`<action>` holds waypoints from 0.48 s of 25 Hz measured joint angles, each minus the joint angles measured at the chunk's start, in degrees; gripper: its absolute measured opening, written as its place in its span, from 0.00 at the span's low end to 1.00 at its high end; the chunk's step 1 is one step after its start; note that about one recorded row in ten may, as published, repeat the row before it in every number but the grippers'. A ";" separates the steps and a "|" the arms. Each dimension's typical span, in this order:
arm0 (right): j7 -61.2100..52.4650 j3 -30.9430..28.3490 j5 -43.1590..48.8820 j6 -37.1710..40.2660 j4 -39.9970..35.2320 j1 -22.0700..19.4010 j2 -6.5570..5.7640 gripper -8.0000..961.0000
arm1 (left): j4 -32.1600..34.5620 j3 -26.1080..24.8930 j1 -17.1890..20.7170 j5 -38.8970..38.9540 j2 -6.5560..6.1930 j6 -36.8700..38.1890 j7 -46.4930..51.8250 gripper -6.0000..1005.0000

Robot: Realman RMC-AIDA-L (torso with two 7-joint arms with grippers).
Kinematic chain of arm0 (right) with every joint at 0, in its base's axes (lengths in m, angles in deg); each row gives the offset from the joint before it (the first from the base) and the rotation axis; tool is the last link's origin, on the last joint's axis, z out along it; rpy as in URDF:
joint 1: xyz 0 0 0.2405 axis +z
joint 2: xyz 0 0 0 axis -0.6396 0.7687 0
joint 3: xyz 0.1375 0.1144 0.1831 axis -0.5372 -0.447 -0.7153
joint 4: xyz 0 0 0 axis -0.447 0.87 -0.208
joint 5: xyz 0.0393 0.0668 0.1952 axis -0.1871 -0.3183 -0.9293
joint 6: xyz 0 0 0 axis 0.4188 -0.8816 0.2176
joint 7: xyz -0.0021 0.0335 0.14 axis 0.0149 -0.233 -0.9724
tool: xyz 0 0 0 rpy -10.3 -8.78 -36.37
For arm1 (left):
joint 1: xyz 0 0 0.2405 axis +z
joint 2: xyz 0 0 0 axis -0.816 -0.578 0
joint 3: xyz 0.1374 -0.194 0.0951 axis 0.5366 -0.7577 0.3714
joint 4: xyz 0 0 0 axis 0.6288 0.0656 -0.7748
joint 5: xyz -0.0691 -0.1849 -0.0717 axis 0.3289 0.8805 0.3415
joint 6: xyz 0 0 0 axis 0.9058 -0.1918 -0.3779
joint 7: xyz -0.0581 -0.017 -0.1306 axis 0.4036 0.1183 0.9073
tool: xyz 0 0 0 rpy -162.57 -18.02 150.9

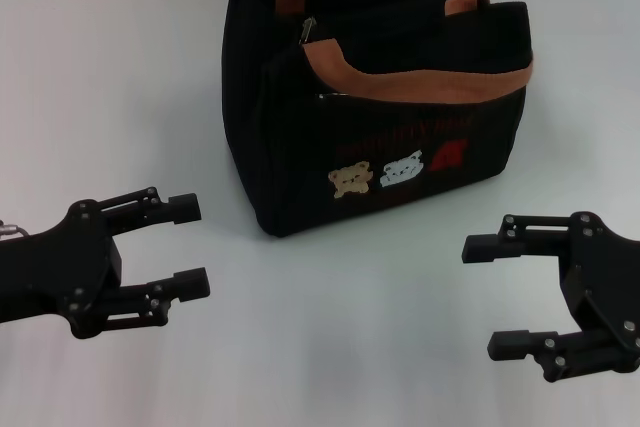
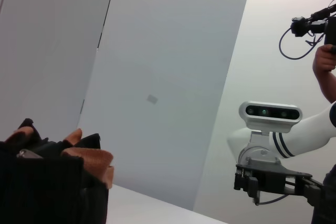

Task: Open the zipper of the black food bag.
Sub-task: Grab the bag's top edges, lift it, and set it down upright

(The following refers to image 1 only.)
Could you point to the silver main zipper pull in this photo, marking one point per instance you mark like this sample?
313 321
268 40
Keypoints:
307 29

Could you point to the black food bag with bears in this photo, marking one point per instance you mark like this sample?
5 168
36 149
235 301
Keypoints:
300 172

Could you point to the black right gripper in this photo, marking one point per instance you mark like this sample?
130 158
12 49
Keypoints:
610 287

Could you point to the silver pocket zipper pull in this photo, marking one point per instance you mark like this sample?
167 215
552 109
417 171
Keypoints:
332 96

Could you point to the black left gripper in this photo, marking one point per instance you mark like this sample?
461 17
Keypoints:
60 267

